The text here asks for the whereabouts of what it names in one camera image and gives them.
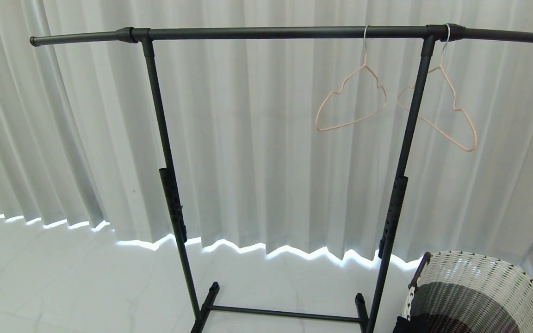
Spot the pink clothes hanger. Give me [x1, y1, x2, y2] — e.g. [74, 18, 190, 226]
[315, 25, 387, 132]
[396, 23, 478, 152]

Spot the black garment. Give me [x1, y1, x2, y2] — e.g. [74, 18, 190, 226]
[392, 314, 461, 333]

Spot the black clothes rack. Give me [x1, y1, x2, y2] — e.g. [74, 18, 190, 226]
[30, 23, 533, 333]

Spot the white laundry basket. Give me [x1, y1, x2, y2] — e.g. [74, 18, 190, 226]
[401, 251, 533, 333]

